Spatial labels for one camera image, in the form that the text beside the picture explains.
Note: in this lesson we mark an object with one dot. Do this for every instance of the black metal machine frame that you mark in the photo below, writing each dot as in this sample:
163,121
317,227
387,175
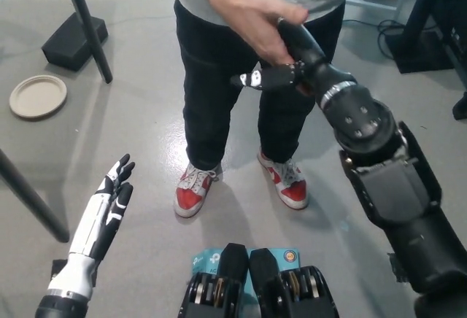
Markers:
459,41

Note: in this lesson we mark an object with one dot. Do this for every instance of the person grey shirt black trousers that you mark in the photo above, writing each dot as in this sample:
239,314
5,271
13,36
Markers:
219,95

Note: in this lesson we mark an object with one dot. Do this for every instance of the red white right sneaker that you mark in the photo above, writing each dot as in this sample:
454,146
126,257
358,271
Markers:
189,197

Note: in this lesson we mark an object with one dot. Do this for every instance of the red white left sneaker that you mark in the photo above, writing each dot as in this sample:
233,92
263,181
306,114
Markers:
290,190

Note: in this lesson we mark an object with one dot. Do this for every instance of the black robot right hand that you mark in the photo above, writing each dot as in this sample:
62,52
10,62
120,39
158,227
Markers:
310,59

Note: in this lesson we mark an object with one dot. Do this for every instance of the robot left torso block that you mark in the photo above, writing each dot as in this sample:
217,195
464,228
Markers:
219,307

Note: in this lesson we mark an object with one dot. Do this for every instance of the red white sneaker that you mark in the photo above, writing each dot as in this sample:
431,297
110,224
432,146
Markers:
189,197
290,190

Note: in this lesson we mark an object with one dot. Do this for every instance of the black foam block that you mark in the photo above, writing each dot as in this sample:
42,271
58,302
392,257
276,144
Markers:
69,44

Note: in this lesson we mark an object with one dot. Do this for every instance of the black stand with base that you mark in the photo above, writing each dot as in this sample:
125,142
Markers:
419,57

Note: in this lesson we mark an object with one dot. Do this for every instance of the thin black metal pole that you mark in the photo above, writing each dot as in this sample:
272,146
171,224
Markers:
87,26

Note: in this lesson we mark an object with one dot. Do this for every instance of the thick black metal pole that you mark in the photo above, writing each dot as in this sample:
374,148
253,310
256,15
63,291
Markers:
33,201

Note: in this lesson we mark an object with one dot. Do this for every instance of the black shoe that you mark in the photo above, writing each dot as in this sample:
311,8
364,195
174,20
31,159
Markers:
460,108

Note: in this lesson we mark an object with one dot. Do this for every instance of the teal cardboard box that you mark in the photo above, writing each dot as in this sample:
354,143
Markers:
206,259

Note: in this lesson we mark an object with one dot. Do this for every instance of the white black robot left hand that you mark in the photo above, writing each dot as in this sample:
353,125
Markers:
87,237

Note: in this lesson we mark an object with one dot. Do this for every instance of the beige paper plate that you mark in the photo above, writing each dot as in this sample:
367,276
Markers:
38,96

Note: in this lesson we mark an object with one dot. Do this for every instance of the person's right hand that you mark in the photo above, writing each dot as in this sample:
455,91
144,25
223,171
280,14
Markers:
259,22

